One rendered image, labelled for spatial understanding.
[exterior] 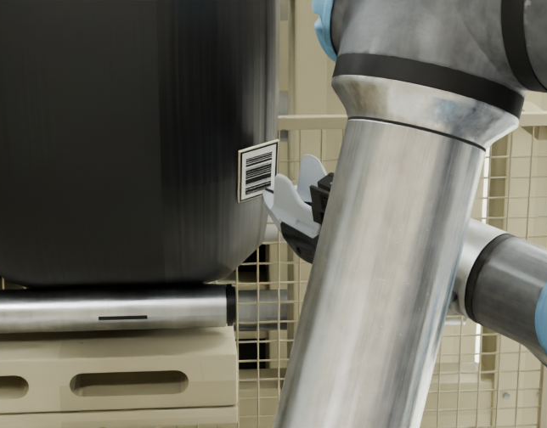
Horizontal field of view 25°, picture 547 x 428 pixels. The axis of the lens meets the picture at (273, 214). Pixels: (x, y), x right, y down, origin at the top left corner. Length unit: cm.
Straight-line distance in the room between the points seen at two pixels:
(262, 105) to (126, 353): 31
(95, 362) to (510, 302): 48
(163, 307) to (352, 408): 57
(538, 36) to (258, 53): 44
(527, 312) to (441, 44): 29
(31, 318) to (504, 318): 52
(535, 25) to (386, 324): 19
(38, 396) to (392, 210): 65
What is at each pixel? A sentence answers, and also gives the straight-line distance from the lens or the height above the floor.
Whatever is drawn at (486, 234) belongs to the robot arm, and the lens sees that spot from 97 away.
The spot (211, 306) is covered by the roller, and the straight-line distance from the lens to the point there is 126.
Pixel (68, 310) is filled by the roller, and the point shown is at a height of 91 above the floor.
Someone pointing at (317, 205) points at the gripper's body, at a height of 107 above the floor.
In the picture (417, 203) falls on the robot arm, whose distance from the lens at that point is 71.
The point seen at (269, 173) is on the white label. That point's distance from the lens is 113.
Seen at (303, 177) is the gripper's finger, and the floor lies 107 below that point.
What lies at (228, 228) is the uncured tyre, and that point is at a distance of 116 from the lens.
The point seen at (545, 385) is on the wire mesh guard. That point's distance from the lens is 191.
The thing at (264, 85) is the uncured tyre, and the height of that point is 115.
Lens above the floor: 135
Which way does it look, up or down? 16 degrees down
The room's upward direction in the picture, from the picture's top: straight up
